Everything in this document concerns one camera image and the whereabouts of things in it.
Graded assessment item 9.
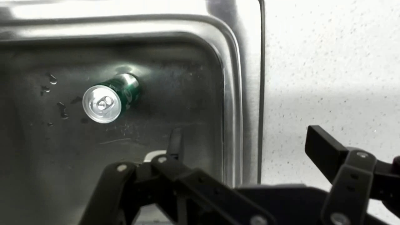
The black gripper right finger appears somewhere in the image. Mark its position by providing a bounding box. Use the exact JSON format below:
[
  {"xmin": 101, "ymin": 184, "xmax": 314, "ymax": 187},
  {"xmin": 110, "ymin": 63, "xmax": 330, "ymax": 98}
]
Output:
[{"xmin": 304, "ymin": 124, "xmax": 400, "ymax": 225}]

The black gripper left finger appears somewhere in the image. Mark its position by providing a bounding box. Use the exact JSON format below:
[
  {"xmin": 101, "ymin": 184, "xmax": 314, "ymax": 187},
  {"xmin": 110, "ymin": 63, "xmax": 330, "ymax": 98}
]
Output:
[{"xmin": 79, "ymin": 127, "xmax": 277, "ymax": 225}]

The green soda can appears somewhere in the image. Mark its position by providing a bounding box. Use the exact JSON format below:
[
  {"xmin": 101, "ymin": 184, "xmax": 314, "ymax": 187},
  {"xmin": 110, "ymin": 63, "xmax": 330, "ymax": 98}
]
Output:
[{"xmin": 81, "ymin": 72, "xmax": 141, "ymax": 126}]

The stainless steel double sink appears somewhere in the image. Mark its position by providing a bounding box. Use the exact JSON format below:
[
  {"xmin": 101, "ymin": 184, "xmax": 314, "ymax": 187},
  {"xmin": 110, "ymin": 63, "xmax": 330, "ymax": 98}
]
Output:
[{"xmin": 0, "ymin": 0, "xmax": 267, "ymax": 225}]

